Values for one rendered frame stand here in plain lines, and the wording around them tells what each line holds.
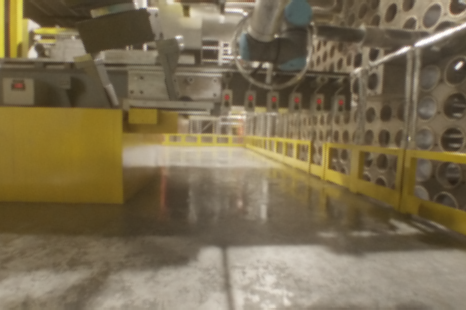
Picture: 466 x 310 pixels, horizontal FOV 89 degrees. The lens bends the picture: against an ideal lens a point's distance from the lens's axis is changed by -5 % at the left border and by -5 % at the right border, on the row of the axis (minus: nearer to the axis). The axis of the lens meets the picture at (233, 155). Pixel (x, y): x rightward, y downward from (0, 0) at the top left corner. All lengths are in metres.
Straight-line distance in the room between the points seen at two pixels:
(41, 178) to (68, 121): 0.39
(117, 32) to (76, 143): 1.34
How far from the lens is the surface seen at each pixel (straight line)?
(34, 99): 2.22
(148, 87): 2.03
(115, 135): 1.67
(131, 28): 0.47
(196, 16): 2.19
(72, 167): 1.80
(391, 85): 2.91
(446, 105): 2.84
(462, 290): 1.09
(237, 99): 1.94
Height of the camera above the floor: 0.45
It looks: 5 degrees down
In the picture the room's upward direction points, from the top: 2 degrees clockwise
